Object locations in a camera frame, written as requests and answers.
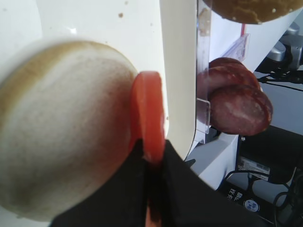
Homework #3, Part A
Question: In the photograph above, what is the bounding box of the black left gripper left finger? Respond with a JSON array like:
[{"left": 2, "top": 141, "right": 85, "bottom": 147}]
[{"left": 51, "top": 140, "right": 147, "bottom": 227}]

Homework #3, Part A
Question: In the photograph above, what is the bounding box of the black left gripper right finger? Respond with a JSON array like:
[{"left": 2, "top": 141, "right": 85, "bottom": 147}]
[{"left": 160, "top": 140, "right": 266, "bottom": 227}]

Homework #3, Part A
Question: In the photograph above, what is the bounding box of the red tomato slice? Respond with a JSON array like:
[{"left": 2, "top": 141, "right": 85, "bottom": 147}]
[{"left": 129, "top": 71, "right": 165, "bottom": 227}]

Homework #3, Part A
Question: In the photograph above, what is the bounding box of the dark meat patty rear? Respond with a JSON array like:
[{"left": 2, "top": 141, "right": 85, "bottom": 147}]
[{"left": 196, "top": 57, "right": 260, "bottom": 99}]

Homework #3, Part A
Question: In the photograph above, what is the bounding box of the black computer box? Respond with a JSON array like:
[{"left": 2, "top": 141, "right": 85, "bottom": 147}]
[{"left": 218, "top": 126, "right": 303, "bottom": 227}]

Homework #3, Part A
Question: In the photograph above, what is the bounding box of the flat bun bottom on tray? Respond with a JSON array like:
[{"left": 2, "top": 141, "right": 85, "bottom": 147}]
[{"left": 0, "top": 41, "right": 137, "bottom": 221}]

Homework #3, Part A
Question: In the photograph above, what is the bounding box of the clear holder upper right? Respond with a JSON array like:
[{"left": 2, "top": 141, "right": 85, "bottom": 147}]
[{"left": 222, "top": 24, "right": 250, "bottom": 62}]

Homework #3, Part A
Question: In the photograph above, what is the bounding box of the cream rectangular tray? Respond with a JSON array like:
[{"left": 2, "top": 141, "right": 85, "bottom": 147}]
[{"left": 0, "top": 0, "right": 197, "bottom": 158}]

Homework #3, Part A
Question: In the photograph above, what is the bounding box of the grey metal stand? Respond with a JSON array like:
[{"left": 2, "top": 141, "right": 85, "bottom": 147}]
[{"left": 267, "top": 22, "right": 303, "bottom": 70}]

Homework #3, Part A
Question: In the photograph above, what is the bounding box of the sesame bun top front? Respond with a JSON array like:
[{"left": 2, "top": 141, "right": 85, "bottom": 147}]
[{"left": 204, "top": 0, "right": 303, "bottom": 24}]

